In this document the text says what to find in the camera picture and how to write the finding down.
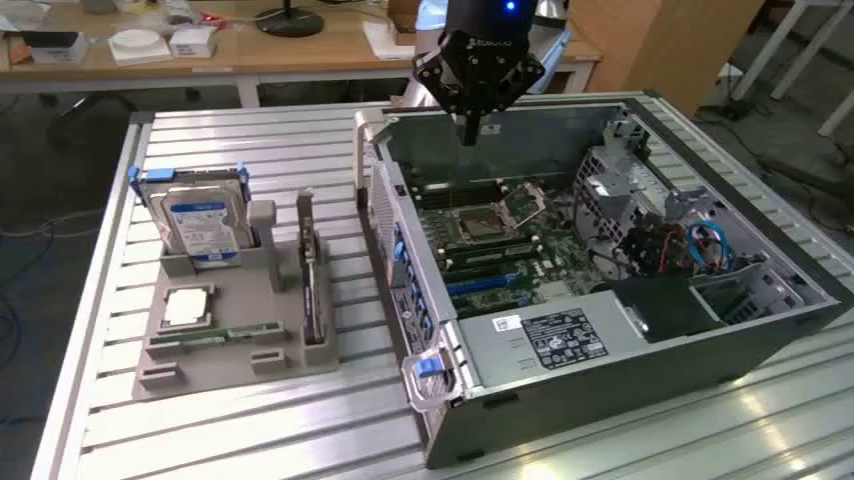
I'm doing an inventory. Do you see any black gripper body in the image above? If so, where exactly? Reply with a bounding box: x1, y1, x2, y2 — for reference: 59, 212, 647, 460
443, 0, 539, 118

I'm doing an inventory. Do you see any black graphics card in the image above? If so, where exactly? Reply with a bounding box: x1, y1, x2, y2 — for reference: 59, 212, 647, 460
295, 188, 334, 347

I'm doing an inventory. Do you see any blue expansion slot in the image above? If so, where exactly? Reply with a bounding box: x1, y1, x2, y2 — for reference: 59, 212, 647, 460
447, 272, 523, 297

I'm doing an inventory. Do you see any white paper stack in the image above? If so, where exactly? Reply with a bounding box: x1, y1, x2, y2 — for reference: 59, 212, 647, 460
362, 19, 419, 62

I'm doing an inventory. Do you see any cardboard box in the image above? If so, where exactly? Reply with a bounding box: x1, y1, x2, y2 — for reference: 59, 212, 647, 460
386, 0, 423, 34

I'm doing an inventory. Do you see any wooden desk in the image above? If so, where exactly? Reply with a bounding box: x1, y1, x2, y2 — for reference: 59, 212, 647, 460
0, 0, 602, 96

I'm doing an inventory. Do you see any wooden cabinet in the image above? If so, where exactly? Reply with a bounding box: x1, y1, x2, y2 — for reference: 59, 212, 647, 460
566, 0, 769, 117

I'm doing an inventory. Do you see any black lamp base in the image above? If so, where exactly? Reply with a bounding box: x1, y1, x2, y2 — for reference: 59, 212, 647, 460
254, 0, 326, 39

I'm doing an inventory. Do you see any metal socket cover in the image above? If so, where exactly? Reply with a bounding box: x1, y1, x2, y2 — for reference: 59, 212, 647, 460
499, 179, 553, 227

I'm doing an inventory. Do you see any metal disk bay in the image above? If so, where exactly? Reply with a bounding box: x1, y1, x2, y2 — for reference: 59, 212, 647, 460
573, 144, 677, 237

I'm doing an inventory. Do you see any CPU socket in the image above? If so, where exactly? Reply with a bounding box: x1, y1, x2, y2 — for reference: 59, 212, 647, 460
453, 205, 513, 247

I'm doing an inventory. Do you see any small white box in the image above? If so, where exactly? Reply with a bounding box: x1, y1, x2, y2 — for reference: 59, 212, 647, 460
167, 26, 219, 58

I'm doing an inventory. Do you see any green motherboard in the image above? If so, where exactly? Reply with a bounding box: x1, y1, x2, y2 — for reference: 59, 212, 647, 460
406, 169, 617, 319

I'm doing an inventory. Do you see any white round container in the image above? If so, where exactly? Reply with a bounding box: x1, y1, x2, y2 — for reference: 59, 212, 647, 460
107, 28, 175, 66

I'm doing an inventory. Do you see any blue disk caddy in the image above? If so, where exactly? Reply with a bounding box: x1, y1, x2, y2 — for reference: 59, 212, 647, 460
126, 163, 251, 211

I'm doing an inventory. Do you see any silver hard disk blue label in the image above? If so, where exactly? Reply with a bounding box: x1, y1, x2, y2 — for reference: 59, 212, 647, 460
148, 185, 243, 267

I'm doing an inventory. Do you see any grey power supply unit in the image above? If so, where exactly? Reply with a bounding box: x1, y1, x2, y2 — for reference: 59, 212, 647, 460
457, 291, 653, 389

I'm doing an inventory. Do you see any white box black lid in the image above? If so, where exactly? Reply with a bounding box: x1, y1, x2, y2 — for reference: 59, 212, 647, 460
19, 30, 90, 64

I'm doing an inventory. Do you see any silver CPU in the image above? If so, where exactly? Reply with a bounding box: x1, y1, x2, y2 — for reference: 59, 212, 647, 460
163, 288, 211, 327

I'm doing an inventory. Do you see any blue case latch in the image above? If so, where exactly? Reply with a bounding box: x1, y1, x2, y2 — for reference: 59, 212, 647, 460
413, 356, 446, 384

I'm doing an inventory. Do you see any green RAM stick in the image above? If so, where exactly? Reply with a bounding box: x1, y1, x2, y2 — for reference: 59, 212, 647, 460
148, 323, 282, 347

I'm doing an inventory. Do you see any grey parts rack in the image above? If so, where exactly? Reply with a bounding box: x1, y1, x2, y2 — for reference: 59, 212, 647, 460
135, 198, 342, 401

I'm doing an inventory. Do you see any open black PC case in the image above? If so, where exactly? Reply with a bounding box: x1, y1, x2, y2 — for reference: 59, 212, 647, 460
353, 97, 844, 471

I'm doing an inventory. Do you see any white table frame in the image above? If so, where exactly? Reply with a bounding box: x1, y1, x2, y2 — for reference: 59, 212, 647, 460
729, 0, 854, 137

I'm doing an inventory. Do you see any red wire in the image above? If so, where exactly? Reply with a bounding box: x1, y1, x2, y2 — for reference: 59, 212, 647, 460
656, 226, 690, 274

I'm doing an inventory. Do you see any blue wire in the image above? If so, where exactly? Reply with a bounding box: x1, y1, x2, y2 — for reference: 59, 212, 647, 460
686, 221, 737, 274

